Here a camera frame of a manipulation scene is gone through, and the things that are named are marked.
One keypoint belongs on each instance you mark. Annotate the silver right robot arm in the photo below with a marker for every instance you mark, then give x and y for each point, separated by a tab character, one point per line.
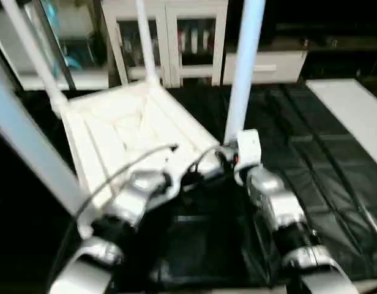
286	214

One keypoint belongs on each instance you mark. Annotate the black work mat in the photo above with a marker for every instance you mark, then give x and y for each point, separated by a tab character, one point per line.
311	153

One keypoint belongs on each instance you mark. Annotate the white drawer unit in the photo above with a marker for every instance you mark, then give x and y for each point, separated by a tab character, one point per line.
265	66

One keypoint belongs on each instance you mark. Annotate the white glass door cabinet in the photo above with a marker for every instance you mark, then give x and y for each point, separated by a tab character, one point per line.
176	37

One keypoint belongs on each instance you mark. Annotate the grey metal pole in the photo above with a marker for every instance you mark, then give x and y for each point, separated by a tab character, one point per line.
54	43

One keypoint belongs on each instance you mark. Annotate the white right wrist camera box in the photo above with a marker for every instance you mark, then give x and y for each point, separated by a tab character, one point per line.
248	150

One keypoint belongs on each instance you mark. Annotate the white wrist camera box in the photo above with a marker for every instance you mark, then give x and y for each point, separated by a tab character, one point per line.
176	174
248	150

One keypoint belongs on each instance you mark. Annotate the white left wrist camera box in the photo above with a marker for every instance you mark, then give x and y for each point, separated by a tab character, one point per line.
176	174

